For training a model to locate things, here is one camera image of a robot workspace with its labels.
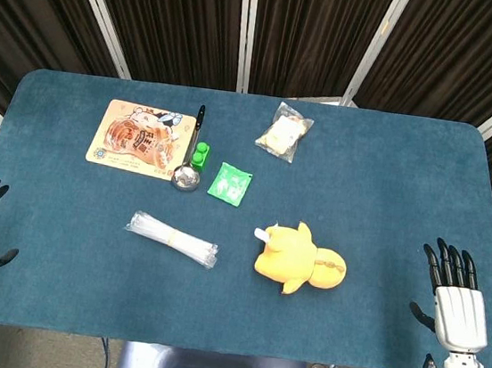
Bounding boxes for clear bag of snacks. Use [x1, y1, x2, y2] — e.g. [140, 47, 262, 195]
[252, 99, 317, 167]

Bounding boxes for folding screen partition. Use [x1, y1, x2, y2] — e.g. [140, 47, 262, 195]
[0, 0, 492, 274]

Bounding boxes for metal ladle with black handle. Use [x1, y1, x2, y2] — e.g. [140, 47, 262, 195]
[169, 102, 210, 194]

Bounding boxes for yellow plush duck toy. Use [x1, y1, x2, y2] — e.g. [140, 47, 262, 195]
[246, 215, 353, 303]

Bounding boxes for green sachet packet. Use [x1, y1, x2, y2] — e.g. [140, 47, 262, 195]
[205, 160, 255, 209]

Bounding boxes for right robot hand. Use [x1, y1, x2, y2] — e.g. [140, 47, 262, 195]
[404, 234, 492, 356]

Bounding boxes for orange snack bag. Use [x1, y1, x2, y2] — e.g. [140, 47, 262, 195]
[83, 96, 200, 185]

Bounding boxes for blue table cloth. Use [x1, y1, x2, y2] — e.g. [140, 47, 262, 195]
[0, 62, 492, 368]

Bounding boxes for green toy building block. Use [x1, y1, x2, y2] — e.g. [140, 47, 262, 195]
[189, 140, 212, 173]

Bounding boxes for bundle of clear plastic straws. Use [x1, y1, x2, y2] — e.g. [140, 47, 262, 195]
[119, 209, 224, 271]

